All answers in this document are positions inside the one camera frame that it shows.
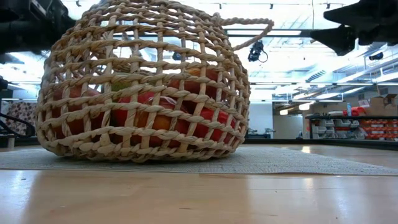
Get grey woven placemat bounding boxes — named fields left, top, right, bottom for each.
left=0, top=146, right=398, bottom=177

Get shelf with red bins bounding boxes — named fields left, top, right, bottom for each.
left=304, top=114, right=398, bottom=141

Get large dark red fruit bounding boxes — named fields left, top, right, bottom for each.
left=51, top=86, right=105, bottom=141

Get red and yellow apple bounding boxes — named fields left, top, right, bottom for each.
left=136, top=96, right=191, bottom=149

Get black curved bar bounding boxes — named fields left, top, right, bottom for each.
left=0, top=111, right=37, bottom=138

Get floral patterned cloth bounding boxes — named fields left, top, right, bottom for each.
left=5, top=101, right=38, bottom=136

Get red orange tomato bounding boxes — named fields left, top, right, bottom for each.
left=167, top=68, right=228, bottom=102

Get red container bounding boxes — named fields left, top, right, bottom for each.
left=343, top=105, right=368, bottom=116

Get woven wicker basket with handles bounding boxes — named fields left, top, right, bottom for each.
left=35, top=0, right=275, bottom=164

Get cardboard boxes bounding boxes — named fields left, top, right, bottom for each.
left=365, top=94, right=398, bottom=118

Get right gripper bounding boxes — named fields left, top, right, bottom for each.
left=309, top=0, right=398, bottom=57

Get black hanging device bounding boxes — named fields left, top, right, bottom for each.
left=247, top=40, right=269, bottom=63

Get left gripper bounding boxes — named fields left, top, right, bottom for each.
left=0, top=0, right=76, bottom=54

